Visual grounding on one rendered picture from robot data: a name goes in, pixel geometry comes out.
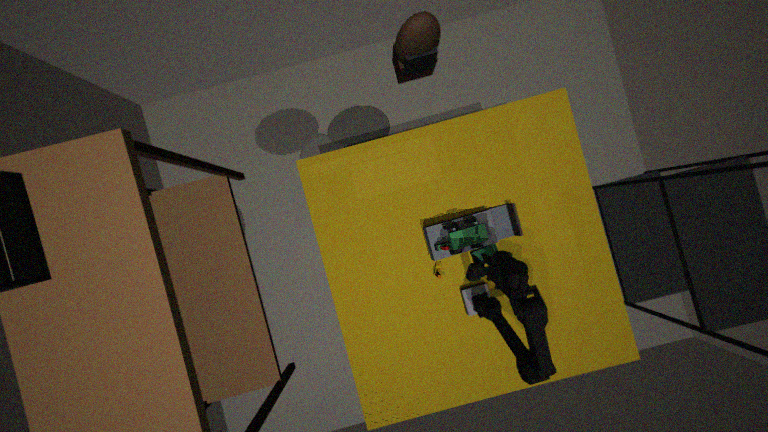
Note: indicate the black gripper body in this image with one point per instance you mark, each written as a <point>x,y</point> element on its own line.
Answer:
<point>477,270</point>

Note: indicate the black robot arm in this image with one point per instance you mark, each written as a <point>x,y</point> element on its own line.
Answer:
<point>534,365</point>

